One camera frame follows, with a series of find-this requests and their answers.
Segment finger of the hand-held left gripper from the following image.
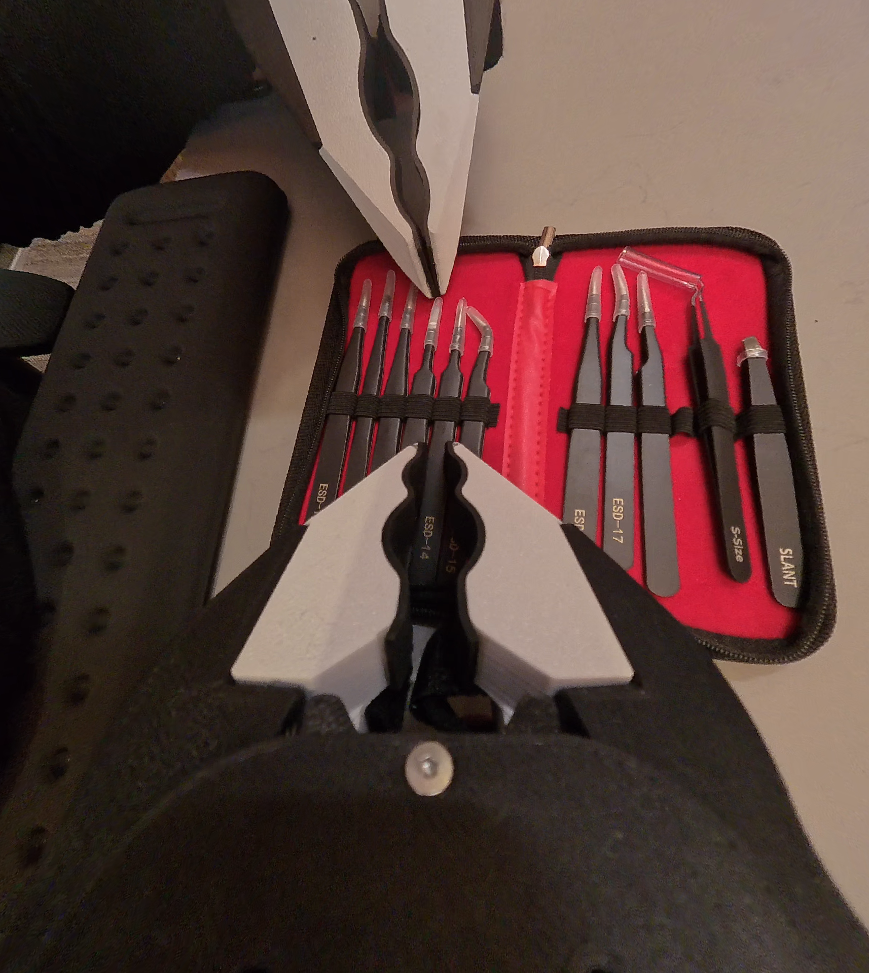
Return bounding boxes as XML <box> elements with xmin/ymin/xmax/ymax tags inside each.
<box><xmin>382</xmin><ymin>1</ymin><xmax>484</xmax><ymax>290</ymax></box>
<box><xmin>230</xmin><ymin>1</ymin><xmax>440</xmax><ymax>299</ymax></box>

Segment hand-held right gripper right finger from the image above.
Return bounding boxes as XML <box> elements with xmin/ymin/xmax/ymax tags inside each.
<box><xmin>443</xmin><ymin>446</ymin><xmax>633</xmax><ymax>713</ymax></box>

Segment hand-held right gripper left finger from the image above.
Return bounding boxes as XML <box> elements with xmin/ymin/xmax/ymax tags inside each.
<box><xmin>233</xmin><ymin>446</ymin><xmax>432</xmax><ymax>713</ymax></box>

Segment black straight fine tweezers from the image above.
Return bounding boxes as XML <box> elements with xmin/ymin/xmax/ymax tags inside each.
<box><xmin>412</xmin><ymin>297</ymin><xmax>474</xmax><ymax>586</ymax></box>

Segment set of black tweezers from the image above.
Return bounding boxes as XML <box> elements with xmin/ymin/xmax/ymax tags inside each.
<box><xmin>313</xmin><ymin>262</ymin><xmax>804</xmax><ymax>609</ymax></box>

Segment black needle-tip tweezers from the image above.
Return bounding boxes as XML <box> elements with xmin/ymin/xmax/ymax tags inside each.
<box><xmin>689</xmin><ymin>297</ymin><xmax>750</xmax><ymax>582</ymax></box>

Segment black red tweezers case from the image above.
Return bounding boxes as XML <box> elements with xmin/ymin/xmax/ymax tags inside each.
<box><xmin>272</xmin><ymin>226</ymin><xmax>836</xmax><ymax>662</ymax></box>

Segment person's left forearm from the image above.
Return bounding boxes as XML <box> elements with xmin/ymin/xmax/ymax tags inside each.
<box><xmin>0</xmin><ymin>1</ymin><xmax>276</xmax><ymax>252</ymax></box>

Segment black perforated wrist rest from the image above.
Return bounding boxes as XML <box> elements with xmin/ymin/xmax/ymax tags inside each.
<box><xmin>0</xmin><ymin>171</ymin><xmax>291</xmax><ymax>944</ymax></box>

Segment long clear tip sleeve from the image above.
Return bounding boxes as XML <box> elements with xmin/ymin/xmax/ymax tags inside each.
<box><xmin>622</xmin><ymin>248</ymin><xmax>706</xmax><ymax>297</ymax></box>

